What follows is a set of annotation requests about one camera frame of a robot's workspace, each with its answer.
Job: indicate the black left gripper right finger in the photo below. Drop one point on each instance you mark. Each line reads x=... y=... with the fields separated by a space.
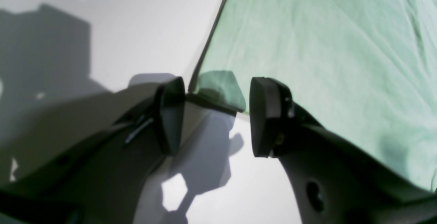
x=334 y=182

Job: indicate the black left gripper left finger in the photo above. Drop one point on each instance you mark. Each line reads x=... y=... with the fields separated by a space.
x=99 y=180

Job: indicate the light green T-shirt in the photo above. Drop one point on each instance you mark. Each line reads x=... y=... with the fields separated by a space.
x=365 y=69

